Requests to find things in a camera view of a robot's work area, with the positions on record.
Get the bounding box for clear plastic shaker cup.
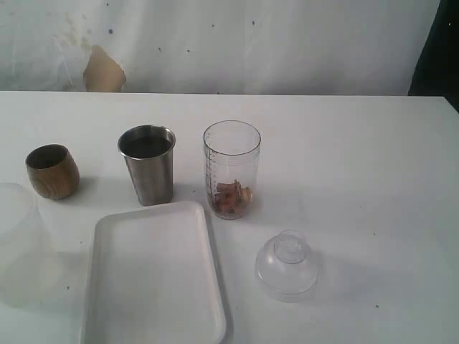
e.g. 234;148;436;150
203;120;262;220

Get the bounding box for stainless steel cup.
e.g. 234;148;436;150
118;124;176;206

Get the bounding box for clear dome shaker lid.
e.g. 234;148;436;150
255;230;318;303

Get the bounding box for brown wooden cup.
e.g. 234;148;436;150
25;144;80;201

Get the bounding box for brown and yellow coins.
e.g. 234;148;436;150
212;179;252;219

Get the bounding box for white rectangular tray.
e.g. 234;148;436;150
80;201;227;343

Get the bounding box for white backdrop cloth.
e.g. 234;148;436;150
1;1;439;95

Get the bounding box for translucent plastic container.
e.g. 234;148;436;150
1;183;63;308

